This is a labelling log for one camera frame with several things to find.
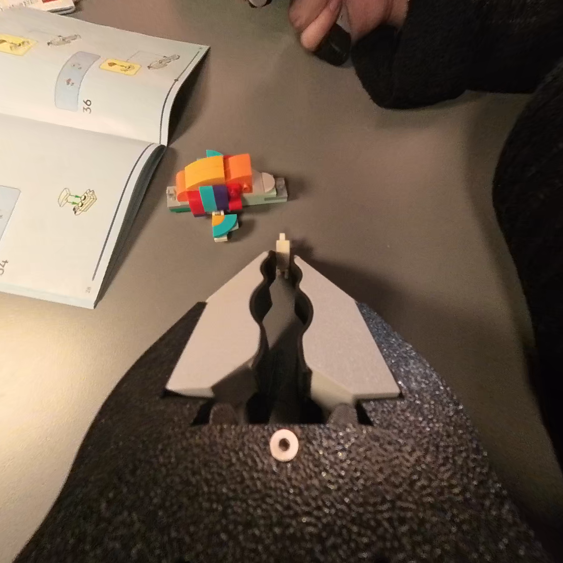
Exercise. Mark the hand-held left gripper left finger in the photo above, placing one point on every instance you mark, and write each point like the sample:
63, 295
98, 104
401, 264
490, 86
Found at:
215, 343

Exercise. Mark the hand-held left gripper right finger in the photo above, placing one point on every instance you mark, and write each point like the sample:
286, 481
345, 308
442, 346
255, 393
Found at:
347, 352

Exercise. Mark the white clip lego piece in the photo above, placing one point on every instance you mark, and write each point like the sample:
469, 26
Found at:
283, 253

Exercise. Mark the colourful lego model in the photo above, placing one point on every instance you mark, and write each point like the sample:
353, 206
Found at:
211, 176

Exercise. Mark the lego instruction booklet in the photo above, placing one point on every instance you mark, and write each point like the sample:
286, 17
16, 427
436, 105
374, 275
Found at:
66, 132

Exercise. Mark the toy set cardboard box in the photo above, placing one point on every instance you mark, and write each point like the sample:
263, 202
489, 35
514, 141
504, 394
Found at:
57, 4

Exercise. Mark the person's right hand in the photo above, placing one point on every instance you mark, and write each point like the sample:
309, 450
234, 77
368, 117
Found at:
316, 22

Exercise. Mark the person's dark knit clothing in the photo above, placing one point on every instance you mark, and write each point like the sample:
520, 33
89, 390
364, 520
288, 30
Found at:
541, 220

